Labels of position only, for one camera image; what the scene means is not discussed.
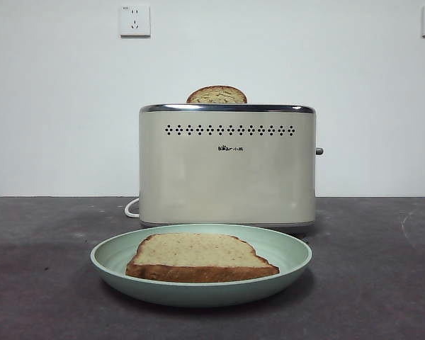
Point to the small round-topped toast slice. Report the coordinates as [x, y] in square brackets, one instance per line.
[216, 95]

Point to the pale green round plate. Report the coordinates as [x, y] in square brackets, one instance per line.
[290, 255]

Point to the cream two-slot toaster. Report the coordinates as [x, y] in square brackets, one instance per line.
[226, 177]

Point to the large square toast slice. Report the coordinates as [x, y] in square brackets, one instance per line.
[198, 255]

